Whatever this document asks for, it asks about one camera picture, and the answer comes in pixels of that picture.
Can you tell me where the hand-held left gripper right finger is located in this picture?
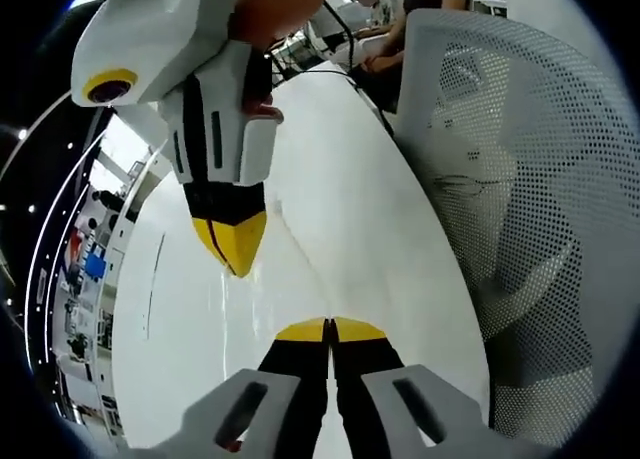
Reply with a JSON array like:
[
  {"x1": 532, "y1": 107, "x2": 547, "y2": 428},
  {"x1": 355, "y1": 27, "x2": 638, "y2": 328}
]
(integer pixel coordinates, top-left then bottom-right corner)
[{"x1": 329, "y1": 316, "x2": 494, "y2": 459}]

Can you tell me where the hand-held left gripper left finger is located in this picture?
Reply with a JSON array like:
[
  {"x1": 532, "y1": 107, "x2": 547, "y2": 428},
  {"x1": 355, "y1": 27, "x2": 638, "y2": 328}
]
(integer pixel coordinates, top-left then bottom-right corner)
[{"x1": 149, "y1": 317, "x2": 331, "y2": 459}]

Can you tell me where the person's right hand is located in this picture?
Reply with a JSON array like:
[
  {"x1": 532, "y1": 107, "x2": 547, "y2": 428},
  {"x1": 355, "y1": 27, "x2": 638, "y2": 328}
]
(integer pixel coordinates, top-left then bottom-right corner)
[{"x1": 227, "y1": 0, "x2": 336, "y2": 126}]

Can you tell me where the blue box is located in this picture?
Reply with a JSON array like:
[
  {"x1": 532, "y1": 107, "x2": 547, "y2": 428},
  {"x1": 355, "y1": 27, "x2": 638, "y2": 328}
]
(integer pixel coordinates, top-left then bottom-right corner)
[{"x1": 83, "y1": 252, "x2": 108, "y2": 279}]

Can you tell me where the white mesh office chair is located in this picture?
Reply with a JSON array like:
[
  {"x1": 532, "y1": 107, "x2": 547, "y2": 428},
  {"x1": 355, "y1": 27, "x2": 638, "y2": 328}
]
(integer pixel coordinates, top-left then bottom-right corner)
[{"x1": 393, "y1": 7, "x2": 632, "y2": 450}]

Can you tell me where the black cable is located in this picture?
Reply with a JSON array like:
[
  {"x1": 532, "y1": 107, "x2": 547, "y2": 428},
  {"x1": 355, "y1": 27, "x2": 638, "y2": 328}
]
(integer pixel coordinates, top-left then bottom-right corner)
[{"x1": 319, "y1": 0, "x2": 397, "y2": 136}]

